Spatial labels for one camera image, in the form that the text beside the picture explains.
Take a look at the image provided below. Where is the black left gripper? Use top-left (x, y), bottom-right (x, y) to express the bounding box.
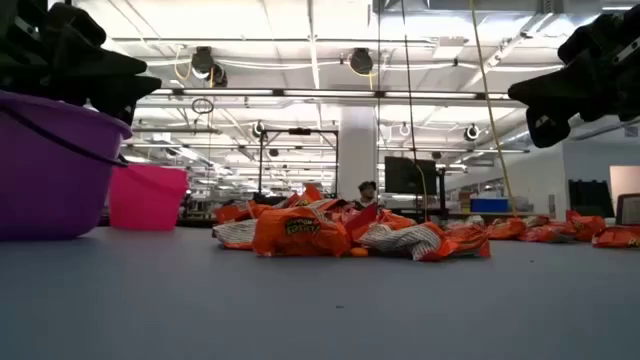
top-left (0, 0), bottom-right (163, 125)

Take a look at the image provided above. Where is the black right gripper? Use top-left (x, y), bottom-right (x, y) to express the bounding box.
top-left (507, 4), bottom-right (640, 149)

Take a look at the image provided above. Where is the black panel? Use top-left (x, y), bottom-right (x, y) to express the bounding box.
top-left (568, 179), bottom-right (616, 219)

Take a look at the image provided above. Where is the purple plastic bucket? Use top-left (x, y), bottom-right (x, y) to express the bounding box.
top-left (0, 89), bottom-right (134, 242)

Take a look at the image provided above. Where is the blue storage bin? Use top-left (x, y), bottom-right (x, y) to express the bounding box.
top-left (469, 197), bottom-right (510, 214)

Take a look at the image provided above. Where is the pink plastic bucket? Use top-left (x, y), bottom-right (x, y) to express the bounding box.
top-left (108, 164), bottom-right (189, 232)

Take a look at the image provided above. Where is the dark office chair back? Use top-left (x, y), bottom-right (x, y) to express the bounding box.
top-left (614, 193), bottom-right (640, 226)

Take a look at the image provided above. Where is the black monitor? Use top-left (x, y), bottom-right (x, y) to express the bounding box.
top-left (383, 156), bottom-right (439, 196)

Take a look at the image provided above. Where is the white building column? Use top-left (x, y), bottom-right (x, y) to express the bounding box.
top-left (338, 104), bottom-right (379, 201)

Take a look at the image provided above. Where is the person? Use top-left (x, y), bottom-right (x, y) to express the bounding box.
top-left (349, 180), bottom-right (381, 210)

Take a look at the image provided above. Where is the long ceiling light bar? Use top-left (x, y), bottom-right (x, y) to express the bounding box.
top-left (149, 87), bottom-right (526, 101)

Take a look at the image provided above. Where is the red Skittles Gummies pack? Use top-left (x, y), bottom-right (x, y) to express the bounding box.
top-left (344, 203), bottom-right (380, 242)

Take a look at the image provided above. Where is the black metal frame rig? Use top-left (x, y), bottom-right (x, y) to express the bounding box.
top-left (257, 128), bottom-right (340, 201)

